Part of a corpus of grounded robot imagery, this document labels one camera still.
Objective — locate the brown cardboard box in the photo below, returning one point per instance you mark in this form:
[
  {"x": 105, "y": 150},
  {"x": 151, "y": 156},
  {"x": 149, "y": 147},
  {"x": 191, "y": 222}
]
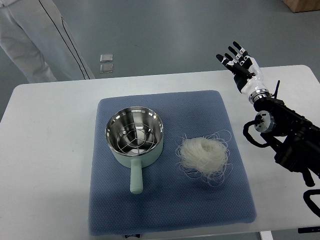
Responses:
[{"x": 300, "y": 6}]

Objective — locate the lower metal floor plate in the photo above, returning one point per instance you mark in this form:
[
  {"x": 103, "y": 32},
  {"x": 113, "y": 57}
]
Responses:
[{"x": 106, "y": 68}]

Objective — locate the metal floor plate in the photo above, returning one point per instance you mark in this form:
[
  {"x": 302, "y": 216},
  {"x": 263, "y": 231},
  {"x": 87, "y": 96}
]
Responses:
[
  {"x": 106, "y": 57},
  {"x": 106, "y": 68}
]

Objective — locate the person in white trousers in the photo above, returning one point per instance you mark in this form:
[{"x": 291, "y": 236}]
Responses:
[{"x": 33, "y": 33}]

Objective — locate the blue quilted mat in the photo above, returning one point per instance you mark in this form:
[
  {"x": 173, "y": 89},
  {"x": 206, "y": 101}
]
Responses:
[{"x": 170, "y": 200}]

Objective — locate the round wire steamer rack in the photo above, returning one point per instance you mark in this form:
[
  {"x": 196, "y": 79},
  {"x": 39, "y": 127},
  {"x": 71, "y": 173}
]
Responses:
[{"x": 135, "y": 139}]

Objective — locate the blue label under mat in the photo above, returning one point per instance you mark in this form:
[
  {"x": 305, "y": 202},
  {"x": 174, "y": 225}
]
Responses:
[{"x": 132, "y": 235}]

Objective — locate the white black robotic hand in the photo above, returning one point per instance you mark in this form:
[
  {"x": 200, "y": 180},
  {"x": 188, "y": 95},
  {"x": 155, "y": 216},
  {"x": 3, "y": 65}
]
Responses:
[{"x": 247, "y": 74}]

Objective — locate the upper metal floor plate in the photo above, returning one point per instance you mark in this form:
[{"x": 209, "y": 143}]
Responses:
[{"x": 106, "y": 57}]

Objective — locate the white vermicelli noodle nest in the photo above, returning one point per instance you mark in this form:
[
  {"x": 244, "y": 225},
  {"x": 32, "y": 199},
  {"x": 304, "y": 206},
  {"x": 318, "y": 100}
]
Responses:
[{"x": 206, "y": 158}]

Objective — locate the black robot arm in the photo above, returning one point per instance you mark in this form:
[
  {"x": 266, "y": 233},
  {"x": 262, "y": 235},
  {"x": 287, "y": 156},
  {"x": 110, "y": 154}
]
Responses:
[{"x": 295, "y": 139}]

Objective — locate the mint green steel pot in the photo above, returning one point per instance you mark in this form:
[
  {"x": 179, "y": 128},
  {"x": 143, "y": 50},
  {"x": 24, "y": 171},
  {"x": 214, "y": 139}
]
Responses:
[{"x": 135, "y": 163}]

